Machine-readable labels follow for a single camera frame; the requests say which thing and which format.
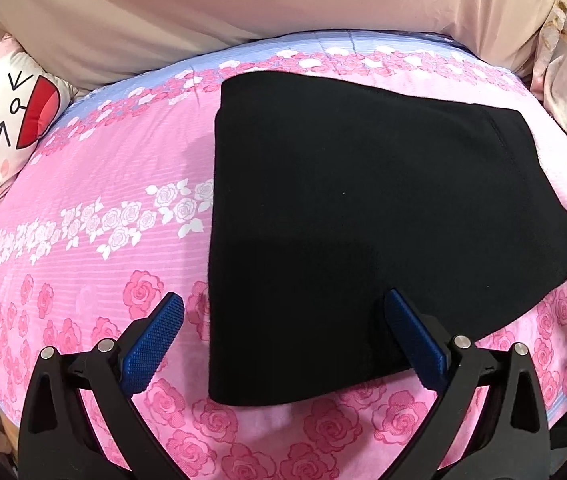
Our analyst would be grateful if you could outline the pink rose print bed sheet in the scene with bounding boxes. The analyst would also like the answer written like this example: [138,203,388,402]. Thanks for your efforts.
[0,29,567,480]

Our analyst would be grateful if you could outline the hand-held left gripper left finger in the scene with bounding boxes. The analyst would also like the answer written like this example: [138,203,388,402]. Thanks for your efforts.
[18,292,199,480]

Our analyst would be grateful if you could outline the black pants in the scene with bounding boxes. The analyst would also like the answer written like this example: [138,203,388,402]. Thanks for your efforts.
[207,72,567,407]

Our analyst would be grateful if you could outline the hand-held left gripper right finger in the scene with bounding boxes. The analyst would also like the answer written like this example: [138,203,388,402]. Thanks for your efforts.
[383,289,551,480]

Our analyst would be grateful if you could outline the cat face pillow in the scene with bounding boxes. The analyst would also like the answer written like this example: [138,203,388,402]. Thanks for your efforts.
[0,34,78,206]

